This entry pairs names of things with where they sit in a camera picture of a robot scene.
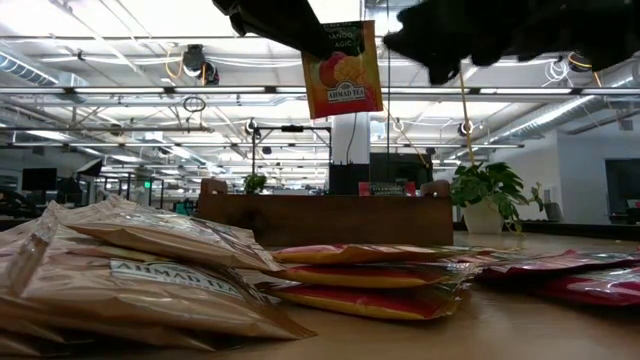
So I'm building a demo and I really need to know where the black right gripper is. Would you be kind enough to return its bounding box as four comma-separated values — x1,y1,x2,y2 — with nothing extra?
383,0,640,86

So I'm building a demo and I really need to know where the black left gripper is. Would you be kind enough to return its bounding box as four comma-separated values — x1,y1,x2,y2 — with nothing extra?
212,0,337,61

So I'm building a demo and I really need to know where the wooden tea organizer box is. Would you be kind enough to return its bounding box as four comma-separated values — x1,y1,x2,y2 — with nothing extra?
196,178,455,247

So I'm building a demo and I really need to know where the long white light bar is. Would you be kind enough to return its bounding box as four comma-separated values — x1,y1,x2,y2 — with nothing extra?
9,142,525,150
0,85,640,97

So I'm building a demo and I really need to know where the white building column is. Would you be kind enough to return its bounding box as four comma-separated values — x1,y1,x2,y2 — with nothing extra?
332,112,371,166

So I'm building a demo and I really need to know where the large black cabinet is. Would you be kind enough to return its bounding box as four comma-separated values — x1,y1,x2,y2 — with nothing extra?
369,152,434,194

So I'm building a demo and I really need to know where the green plant in white pot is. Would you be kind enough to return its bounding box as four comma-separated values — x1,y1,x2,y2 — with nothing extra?
449,160,546,235

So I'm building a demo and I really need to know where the small distant green plant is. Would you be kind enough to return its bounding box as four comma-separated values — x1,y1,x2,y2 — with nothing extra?
242,172,268,195

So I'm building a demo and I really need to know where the small black cabinet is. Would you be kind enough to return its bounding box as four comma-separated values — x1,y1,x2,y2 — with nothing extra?
328,162,371,195

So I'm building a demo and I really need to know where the grey office chair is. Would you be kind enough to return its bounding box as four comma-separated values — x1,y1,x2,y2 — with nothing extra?
543,199,565,224

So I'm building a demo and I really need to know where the computer monitor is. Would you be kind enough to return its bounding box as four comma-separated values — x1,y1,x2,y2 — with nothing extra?
21,167,58,192

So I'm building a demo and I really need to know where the yellow power cable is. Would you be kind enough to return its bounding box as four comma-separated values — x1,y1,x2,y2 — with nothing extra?
457,72,476,169

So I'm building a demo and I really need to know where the black metal stand frame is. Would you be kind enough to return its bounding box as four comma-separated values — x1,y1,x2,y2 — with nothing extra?
250,124,333,177

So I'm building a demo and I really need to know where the black hanging cord reel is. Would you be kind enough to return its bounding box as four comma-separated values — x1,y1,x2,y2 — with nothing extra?
567,51,595,75
181,43,221,87

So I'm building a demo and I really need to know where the thin black power cable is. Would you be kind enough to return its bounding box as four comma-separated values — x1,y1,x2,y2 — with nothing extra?
384,0,392,195

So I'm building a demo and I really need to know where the black cable loop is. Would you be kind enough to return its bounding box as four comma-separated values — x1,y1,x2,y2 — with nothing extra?
182,95,207,114

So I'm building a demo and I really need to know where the silver ventilation duct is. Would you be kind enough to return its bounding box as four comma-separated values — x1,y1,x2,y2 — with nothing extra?
487,94,601,147
0,49,89,104

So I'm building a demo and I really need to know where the dark wall screen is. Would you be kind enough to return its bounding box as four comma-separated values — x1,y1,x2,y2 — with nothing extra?
604,158,640,225

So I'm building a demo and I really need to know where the black aluminium table frame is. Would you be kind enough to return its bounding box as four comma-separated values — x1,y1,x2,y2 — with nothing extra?
0,217,640,242

